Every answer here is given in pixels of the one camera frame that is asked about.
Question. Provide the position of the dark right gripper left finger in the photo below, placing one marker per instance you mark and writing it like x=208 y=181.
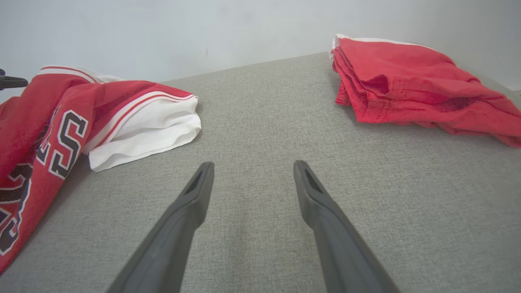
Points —
x=171 y=248

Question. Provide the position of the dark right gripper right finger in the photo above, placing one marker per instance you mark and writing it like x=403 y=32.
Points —
x=342 y=252

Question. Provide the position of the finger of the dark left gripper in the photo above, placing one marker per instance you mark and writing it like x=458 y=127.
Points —
x=12 y=82

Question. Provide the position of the red jersey white sleeves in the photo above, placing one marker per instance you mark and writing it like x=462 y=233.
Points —
x=81 y=122

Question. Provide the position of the red shorts white stripe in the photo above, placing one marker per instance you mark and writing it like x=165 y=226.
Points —
x=407 y=85

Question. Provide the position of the grey fabric sofa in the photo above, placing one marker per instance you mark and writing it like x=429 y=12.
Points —
x=260 y=134

